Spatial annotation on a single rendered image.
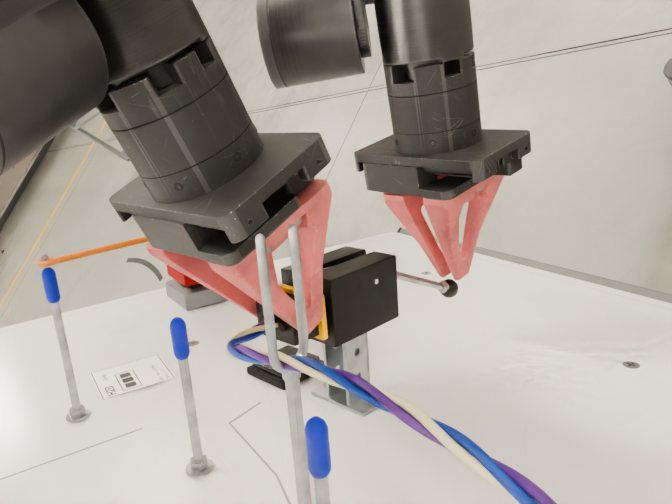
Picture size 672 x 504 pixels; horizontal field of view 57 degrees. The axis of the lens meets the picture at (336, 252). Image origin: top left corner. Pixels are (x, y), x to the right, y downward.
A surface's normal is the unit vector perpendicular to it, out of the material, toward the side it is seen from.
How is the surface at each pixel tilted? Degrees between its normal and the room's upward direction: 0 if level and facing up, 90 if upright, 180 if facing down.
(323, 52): 84
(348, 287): 99
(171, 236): 65
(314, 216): 118
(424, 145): 56
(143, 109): 76
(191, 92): 96
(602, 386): 51
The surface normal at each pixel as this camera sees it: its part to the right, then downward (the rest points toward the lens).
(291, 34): -0.11, 0.24
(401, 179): -0.69, 0.40
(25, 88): 0.90, 0.15
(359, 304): 0.71, 0.14
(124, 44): 0.19, 0.48
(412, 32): -0.34, 0.43
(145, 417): -0.07, -0.96
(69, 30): 0.80, -0.11
